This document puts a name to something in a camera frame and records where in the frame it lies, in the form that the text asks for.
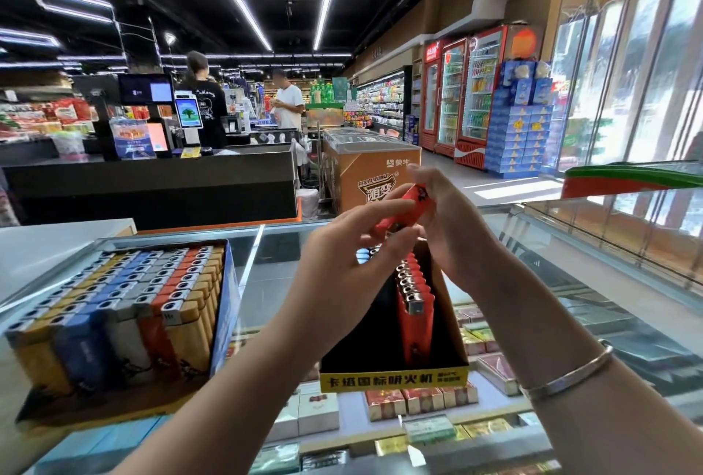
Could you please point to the row of plain coloured lighters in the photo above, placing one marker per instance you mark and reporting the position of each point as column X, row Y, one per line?
column 415, row 321

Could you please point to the open refrigerated chiller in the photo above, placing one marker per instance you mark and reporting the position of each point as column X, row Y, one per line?
column 384, row 104

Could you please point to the glass display case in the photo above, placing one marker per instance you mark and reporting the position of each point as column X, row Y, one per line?
column 275, row 266

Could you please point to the black yellow display box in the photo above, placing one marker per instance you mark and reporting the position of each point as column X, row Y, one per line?
column 368, row 359

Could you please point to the row of grey white lighters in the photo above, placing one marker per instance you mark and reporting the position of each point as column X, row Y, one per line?
column 126, row 348

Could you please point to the row of blue lighters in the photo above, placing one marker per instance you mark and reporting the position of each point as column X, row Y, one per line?
column 80, row 354

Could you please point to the row of cigarette packs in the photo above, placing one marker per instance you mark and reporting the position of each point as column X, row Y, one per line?
column 313, row 412

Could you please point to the red green container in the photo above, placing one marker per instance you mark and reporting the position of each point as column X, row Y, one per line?
column 637, row 180

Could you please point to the person's right hand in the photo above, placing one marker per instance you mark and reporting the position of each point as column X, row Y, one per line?
column 467, row 238

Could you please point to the glass entrance doors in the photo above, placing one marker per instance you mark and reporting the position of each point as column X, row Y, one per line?
column 637, row 79

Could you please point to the row of tan lighters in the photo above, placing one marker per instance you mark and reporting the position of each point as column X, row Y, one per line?
column 189, row 340

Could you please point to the person's left forearm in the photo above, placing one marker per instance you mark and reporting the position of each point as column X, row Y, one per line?
column 236, row 414

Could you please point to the black checkout counter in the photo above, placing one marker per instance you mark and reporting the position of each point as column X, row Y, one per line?
column 143, row 189

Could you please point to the orange round sign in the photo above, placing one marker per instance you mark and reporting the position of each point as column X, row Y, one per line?
column 524, row 43

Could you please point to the blue poster screen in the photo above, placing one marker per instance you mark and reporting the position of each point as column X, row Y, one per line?
column 132, row 140

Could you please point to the person's right forearm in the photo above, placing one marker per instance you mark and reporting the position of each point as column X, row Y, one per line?
column 599, row 398

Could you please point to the red drink fridge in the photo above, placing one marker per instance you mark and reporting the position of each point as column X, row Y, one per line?
column 453, row 99
column 432, row 98
column 481, row 101

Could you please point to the person's left hand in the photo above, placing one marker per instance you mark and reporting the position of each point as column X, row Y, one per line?
column 335, row 282

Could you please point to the blue yellow lighter display box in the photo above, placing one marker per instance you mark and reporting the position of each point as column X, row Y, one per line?
column 110, row 403

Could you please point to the small checkout screen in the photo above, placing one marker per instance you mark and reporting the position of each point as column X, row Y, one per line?
column 188, row 111

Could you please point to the row of yellow lighters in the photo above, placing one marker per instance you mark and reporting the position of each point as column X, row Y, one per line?
column 39, row 361

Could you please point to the brown cardboard carton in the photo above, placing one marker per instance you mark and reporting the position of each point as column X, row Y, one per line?
column 373, row 173

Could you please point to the red plain lighter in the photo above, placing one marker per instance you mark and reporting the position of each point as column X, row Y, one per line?
column 401, row 213

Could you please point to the stack of blue cartons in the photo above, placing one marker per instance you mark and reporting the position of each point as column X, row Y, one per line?
column 527, row 120

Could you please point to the black checkout monitor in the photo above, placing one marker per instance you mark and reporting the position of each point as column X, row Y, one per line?
column 146, row 89

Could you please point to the row of red brown lighters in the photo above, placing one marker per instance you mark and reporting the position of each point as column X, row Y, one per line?
column 156, row 343

